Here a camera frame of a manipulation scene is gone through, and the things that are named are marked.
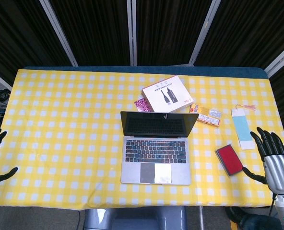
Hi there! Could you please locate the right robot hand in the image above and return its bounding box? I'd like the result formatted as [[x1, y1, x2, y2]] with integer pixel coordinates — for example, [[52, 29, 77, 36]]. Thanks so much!
[[242, 126, 284, 195]]

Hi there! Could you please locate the silver laptop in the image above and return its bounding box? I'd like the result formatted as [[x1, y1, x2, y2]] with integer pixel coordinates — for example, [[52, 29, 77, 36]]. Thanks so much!
[[120, 110, 200, 186]]

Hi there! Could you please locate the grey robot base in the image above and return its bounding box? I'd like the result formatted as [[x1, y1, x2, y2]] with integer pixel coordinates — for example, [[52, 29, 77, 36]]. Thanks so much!
[[83, 206, 189, 230]]

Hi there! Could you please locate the red stamp pad case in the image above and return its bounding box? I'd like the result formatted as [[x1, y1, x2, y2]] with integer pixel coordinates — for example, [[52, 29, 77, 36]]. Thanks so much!
[[215, 144, 244, 177]]

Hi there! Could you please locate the blue bookmark with tassel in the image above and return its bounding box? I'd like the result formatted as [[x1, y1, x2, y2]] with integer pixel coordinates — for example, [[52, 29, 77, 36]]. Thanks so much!
[[231, 103, 258, 150]]

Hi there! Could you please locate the yellow checkered tablecloth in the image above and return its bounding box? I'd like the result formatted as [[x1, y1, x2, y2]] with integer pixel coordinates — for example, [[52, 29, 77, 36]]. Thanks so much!
[[0, 69, 284, 211]]

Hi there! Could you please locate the yellow snack package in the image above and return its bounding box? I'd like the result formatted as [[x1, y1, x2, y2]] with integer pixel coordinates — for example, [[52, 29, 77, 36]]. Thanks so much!
[[189, 103, 223, 127]]

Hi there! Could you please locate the pink glitter card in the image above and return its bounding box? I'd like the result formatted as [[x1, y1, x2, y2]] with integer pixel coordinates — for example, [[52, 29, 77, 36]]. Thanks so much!
[[134, 97, 151, 113]]

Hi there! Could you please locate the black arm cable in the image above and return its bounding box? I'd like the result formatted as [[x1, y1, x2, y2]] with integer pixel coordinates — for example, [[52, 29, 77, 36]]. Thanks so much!
[[268, 194, 277, 230]]

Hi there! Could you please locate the white cable adapter box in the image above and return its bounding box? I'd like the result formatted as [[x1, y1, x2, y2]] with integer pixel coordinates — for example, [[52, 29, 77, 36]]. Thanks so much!
[[142, 75, 194, 113]]

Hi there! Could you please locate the white partition frame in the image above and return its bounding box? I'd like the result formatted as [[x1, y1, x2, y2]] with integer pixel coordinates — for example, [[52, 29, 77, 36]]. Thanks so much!
[[0, 0, 284, 92]]

